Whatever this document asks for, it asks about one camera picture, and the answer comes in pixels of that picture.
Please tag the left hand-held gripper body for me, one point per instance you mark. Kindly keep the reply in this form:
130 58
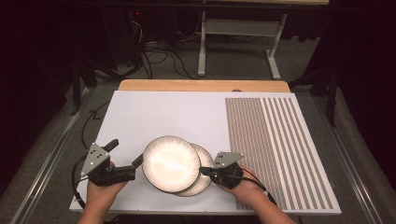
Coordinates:
99 172

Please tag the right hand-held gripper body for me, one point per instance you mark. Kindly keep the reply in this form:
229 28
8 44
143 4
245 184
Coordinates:
226 174

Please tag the white plate with dark rim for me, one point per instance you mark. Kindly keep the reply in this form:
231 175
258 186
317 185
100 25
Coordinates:
171 163
205 157

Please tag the person's left hand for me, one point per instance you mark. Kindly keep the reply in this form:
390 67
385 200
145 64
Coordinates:
101 194

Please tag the person's right hand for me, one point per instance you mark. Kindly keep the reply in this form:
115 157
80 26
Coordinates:
249 188

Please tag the white board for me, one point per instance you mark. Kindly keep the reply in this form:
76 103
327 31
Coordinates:
162 115

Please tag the striped brown and white mat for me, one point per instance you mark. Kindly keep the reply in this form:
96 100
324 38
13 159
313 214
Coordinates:
280 149

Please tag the black stand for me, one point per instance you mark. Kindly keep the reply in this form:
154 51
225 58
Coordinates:
332 99
76 90

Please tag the wooden table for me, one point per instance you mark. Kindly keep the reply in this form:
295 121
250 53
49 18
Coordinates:
202 85

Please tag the metal floor rail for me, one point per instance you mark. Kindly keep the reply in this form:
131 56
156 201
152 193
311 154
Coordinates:
46 168
348 168

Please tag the white metal desk frame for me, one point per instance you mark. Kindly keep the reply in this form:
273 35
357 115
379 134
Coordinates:
239 27

